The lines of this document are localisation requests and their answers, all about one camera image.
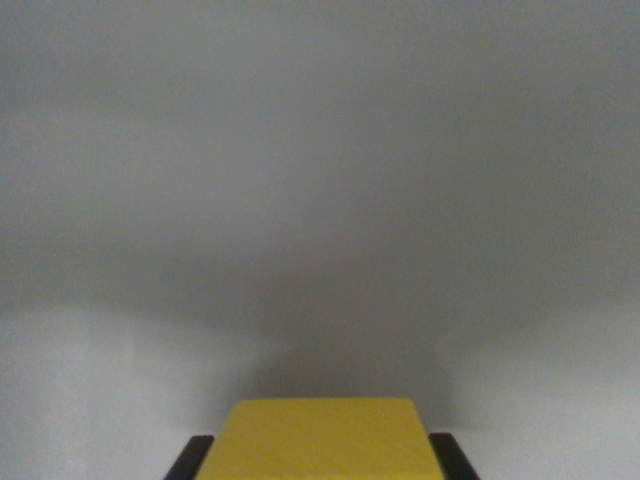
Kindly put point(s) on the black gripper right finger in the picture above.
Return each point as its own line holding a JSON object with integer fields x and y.
{"x": 452, "y": 457}

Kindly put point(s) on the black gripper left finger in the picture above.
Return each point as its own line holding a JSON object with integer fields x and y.
{"x": 192, "y": 457}

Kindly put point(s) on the yellow cube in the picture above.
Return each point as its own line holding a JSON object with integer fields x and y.
{"x": 320, "y": 442}

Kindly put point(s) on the white plastic bin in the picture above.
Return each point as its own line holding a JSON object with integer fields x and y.
{"x": 320, "y": 200}

